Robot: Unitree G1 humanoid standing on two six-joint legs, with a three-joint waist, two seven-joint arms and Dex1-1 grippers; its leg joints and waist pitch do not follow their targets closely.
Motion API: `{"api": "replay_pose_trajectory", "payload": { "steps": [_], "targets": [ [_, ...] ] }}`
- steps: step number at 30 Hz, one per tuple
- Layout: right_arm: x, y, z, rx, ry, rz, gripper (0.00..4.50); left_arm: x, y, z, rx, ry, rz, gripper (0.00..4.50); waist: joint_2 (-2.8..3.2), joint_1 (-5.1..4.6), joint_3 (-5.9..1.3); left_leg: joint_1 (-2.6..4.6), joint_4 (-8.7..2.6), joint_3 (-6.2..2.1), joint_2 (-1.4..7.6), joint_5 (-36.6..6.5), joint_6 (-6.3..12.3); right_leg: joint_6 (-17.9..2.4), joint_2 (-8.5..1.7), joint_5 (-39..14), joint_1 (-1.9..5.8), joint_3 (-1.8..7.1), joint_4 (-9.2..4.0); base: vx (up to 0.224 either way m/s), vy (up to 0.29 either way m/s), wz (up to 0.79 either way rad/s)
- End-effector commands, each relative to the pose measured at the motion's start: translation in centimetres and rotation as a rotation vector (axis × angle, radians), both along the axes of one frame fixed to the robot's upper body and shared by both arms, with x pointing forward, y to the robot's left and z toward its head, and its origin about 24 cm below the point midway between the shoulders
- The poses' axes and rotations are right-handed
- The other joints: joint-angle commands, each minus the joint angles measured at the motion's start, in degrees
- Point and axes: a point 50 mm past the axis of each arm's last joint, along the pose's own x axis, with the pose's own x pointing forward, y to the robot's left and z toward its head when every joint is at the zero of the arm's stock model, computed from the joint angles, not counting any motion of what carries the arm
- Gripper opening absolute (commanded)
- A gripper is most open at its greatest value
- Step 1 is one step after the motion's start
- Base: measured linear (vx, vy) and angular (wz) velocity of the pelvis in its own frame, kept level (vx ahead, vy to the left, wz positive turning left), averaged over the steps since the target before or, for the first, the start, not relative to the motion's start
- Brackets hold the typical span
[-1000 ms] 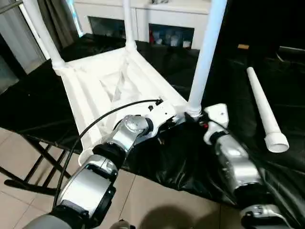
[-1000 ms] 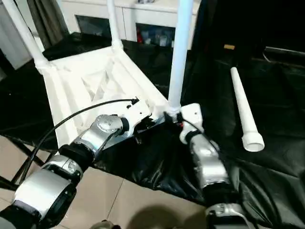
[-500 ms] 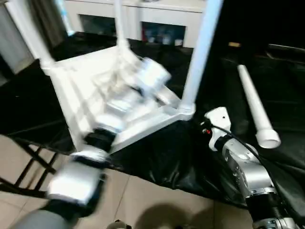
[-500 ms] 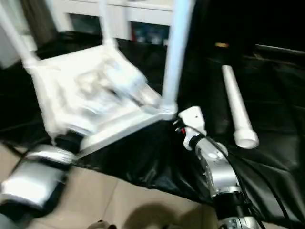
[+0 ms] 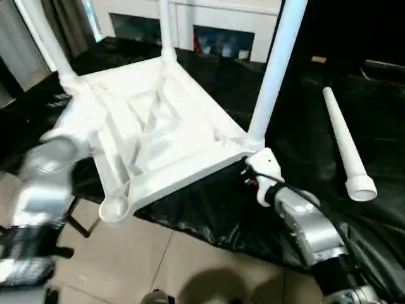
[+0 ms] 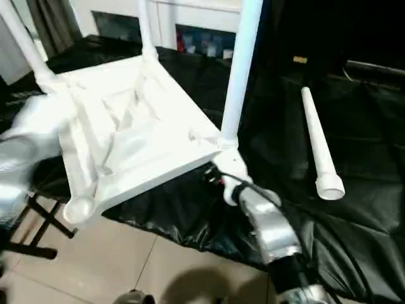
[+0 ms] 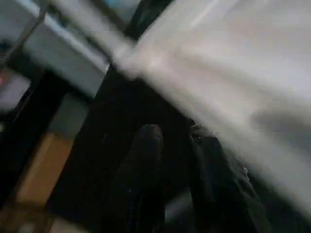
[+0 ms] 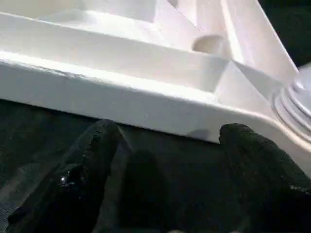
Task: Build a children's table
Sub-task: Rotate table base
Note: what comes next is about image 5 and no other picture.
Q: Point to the white plastic table leg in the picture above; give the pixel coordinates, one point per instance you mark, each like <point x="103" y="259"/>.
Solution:
<point x="50" y="41"/>
<point x="275" y="69"/>
<point x="167" y="28"/>
<point x="345" y="139"/>

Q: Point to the white plastic table top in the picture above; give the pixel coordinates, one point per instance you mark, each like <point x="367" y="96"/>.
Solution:
<point x="152" y="104"/>

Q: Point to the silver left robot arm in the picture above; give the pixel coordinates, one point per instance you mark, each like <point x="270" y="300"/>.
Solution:
<point x="44" y="177"/>

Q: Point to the black mat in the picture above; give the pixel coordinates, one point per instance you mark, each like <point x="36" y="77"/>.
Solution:
<point x="253" y="221"/>

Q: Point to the white cup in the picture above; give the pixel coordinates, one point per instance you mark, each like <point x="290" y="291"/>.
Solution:
<point x="243" y="54"/>
<point x="226" y="50"/>
<point x="207" y="50"/>

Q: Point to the small tan tag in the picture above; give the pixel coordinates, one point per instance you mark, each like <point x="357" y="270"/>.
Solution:
<point x="318" y="59"/>

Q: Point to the dark brown rounded object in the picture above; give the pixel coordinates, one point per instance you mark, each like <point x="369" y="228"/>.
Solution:
<point x="158" y="297"/>

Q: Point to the white cabinet with glass doors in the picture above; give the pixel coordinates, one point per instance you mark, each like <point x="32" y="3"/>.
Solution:
<point x="221" y="16"/>

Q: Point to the long black bar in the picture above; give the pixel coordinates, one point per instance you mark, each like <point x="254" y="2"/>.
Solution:
<point x="386" y="64"/>

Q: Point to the grey curtain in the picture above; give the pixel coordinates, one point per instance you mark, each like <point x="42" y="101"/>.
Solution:
<point x="69" y="28"/>

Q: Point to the black folding table frame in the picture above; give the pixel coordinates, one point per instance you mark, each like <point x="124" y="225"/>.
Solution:
<point x="83" y="218"/>

